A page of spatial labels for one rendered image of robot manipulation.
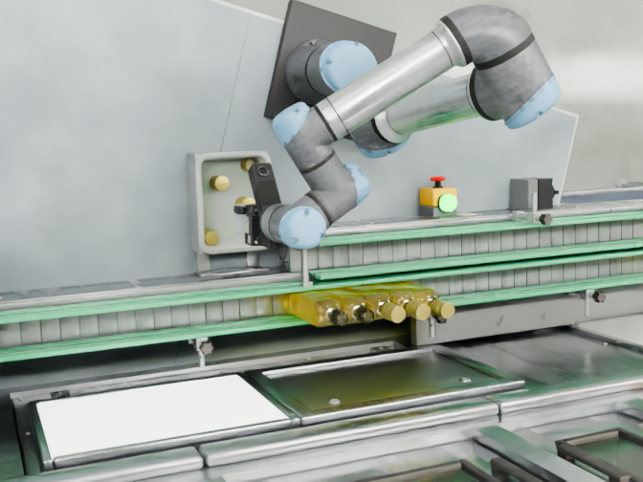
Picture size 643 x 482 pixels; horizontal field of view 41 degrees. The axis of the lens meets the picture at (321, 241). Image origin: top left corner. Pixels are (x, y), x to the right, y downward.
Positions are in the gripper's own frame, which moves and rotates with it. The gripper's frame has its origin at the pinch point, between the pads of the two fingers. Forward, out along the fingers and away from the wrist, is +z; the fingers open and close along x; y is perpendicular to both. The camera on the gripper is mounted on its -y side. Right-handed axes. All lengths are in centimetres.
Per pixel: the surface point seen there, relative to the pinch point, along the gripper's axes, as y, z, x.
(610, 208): 6, 4, 102
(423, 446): 39, -51, 14
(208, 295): 18.2, -3.5, -10.3
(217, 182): -4.7, 10.3, -3.5
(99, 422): 35, -25, -36
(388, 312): 21.4, -22.9, 21.7
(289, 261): 13.4, 3.6, 10.5
